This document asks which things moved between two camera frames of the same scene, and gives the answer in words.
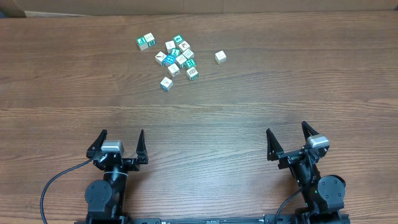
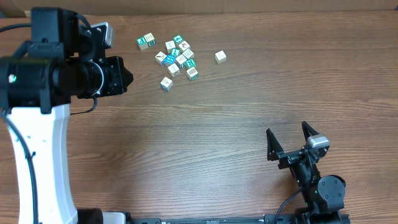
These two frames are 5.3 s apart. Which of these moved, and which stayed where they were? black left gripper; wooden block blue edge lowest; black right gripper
Moved: black left gripper
Stayed: black right gripper; wooden block blue edge lowest
